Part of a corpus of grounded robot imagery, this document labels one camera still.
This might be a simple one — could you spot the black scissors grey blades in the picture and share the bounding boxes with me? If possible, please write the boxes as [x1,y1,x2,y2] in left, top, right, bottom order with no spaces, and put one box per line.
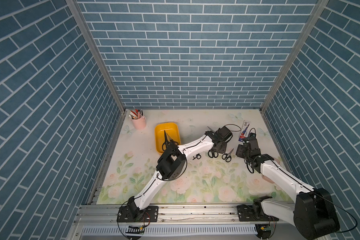
[208,150,219,158]

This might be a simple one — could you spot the small black scissors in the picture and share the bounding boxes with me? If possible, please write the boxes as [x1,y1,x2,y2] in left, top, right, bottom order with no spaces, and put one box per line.
[193,154,202,160]
[222,149,234,163]

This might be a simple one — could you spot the large black scissors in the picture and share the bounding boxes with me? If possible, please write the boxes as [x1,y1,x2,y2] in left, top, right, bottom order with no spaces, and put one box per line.
[162,131,179,151]

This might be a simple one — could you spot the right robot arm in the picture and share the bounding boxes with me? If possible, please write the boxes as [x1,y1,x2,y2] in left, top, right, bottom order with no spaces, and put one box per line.
[236,136,340,240]

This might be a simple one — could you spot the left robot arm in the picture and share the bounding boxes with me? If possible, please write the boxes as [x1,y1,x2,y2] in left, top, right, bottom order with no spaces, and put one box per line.
[119,126,233,222]

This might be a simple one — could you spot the yellow plastic storage box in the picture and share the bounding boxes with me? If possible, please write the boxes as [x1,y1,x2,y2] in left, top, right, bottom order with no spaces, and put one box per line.
[155,122,181,154]

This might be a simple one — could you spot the pink pen holder cup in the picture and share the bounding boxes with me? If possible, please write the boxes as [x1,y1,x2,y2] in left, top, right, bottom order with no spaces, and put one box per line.
[131,116,147,130]

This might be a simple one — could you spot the pens in pink cup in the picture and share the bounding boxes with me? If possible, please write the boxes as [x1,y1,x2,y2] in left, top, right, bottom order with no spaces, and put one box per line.
[129,109,144,120]

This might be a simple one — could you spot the floral table mat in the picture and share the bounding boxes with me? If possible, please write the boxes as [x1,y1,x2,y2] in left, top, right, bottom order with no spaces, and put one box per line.
[97,110,290,205]

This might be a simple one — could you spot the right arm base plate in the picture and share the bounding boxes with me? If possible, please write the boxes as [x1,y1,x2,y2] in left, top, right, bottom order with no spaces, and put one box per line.
[237,205,279,222]

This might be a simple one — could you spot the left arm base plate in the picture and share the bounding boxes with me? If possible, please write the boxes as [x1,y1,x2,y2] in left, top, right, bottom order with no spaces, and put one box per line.
[117,206,159,223]

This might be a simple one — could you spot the aluminium mounting rail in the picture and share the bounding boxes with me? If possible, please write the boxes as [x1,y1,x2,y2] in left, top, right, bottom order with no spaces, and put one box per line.
[73,203,323,226]

